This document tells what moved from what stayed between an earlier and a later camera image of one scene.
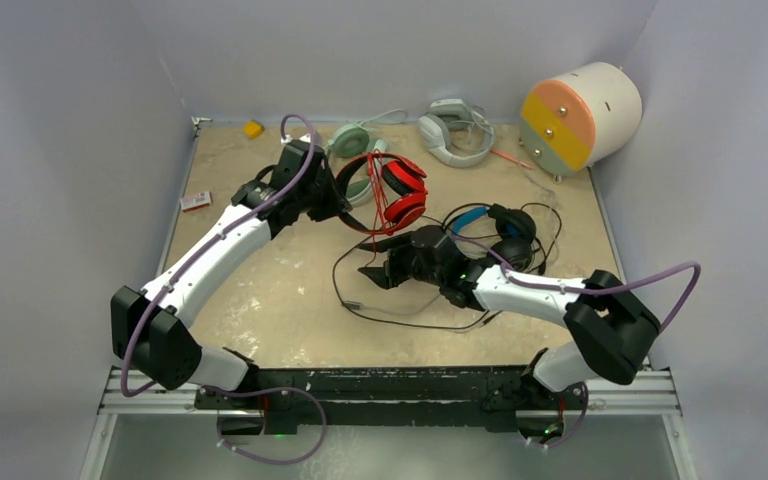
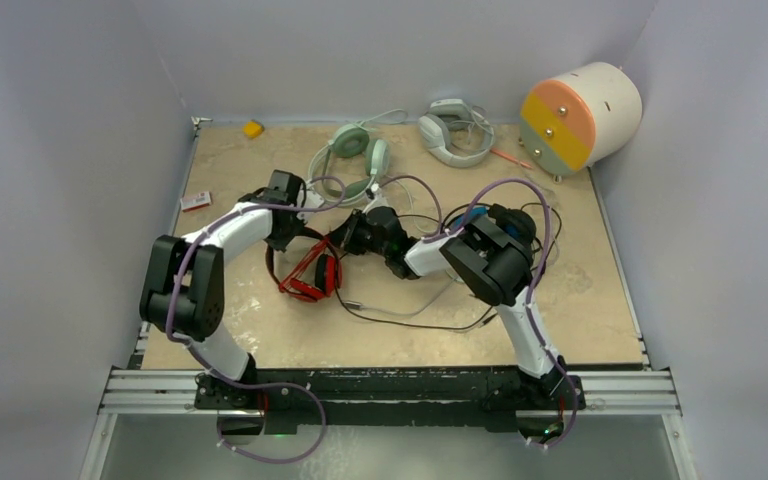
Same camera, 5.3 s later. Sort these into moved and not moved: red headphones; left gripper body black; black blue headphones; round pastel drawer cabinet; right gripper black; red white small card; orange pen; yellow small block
Moved: red headphones; left gripper body black; right gripper black
Not moved: black blue headphones; orange pen; round pastel drawer cabinet; yellow small block; red white small card
